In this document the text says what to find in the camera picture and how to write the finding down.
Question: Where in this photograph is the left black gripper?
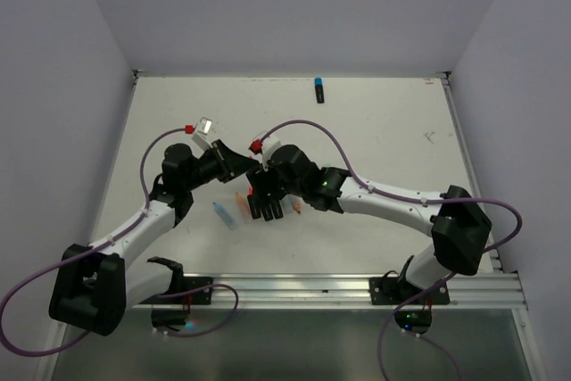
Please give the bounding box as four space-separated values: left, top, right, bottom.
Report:
183 138 258 191

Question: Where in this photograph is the orange cap black highlighter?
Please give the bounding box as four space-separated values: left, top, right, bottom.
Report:
249 202 262 219

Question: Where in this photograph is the purple black highlighter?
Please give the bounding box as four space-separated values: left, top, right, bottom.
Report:
261 206 274 221

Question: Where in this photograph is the green cap black highlighter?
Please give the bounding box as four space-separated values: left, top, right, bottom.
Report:
272 203 284 219

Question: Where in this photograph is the light blue highlighter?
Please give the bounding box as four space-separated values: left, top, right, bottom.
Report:
212 202 237 230

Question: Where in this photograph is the blue cap black highlighter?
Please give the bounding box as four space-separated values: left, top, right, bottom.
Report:
314 77 325 104

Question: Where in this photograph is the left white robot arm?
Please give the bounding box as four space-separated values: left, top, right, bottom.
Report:
48 140 259 336

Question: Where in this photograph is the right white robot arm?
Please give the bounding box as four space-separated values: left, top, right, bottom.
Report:
246 145 492 303

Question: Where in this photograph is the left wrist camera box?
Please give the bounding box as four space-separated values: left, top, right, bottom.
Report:
192 117 212 152

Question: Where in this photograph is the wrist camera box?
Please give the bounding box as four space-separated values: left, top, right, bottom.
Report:
192 117 212 152
261 134 281 170

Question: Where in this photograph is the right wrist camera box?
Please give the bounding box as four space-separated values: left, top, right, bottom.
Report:
261 134 281 170

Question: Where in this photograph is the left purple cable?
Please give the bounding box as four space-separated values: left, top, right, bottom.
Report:
0 124 240 358

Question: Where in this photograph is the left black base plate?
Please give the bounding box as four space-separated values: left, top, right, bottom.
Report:
132 274 215 306

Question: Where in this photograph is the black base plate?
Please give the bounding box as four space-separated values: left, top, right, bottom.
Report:
132 274 215 306
368 276 451 306

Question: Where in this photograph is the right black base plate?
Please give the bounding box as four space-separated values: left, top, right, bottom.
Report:
368 276 451 306

